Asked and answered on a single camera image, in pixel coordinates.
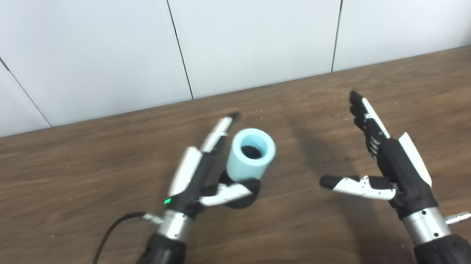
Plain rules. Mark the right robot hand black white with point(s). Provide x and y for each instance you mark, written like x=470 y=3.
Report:
x=399 y=168

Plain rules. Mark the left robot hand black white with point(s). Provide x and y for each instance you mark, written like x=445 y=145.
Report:
x=191 y=179

